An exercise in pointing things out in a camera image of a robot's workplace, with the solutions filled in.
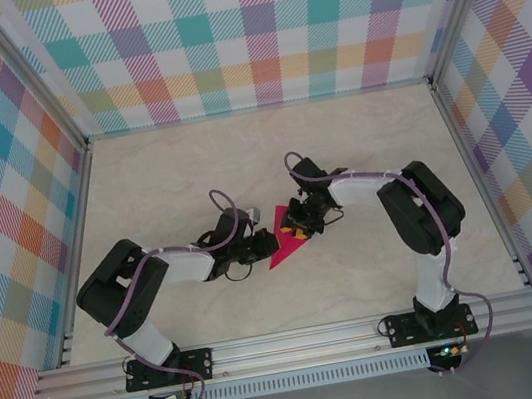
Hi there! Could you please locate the pink paper sheet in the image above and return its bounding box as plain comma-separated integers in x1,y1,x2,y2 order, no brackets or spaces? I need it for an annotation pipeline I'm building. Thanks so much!
259,201,316,272

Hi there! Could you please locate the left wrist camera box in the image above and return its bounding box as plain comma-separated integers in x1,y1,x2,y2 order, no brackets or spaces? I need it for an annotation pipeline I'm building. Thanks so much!
210,203,267,245

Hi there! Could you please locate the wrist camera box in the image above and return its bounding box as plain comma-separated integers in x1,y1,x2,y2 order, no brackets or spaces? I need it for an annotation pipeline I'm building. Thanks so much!
288,154,331,190
210,203,267,245

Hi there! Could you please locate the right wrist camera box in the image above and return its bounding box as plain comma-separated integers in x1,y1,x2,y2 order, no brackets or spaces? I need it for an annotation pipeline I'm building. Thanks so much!
288,154,331,190

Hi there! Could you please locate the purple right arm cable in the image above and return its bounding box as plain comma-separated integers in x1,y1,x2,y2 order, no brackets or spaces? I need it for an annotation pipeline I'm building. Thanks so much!
281,124,502,397

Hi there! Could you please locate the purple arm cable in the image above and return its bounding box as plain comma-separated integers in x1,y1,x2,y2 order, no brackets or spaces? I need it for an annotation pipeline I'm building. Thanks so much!
88,185,271,399
281,124,502,397

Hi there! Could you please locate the aluminium mounting rail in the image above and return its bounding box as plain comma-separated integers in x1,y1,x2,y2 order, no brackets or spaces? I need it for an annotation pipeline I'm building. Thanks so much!
24,287,532,399

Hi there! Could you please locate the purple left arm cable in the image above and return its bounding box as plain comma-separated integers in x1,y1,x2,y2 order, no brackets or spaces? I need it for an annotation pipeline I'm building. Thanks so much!
88,185,271,399

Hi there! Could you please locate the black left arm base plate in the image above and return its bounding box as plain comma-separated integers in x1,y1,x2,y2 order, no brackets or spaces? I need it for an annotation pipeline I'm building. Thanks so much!
121,345,217,394

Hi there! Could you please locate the slotted grey cable duct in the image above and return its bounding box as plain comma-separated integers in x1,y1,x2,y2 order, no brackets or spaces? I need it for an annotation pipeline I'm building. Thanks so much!
109,348,434,399

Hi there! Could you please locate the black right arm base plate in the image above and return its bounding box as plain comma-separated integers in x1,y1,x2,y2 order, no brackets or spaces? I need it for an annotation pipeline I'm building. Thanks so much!
383,300,480,349

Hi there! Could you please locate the aluminium table edge rail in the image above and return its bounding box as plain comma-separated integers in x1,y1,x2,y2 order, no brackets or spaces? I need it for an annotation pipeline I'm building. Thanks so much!
429,70,532,301
22,138,128,369

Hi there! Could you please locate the aluminium frame post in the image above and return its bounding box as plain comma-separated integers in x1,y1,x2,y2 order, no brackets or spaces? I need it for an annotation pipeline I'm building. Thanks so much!
0,0,92,165
414,0,528,89

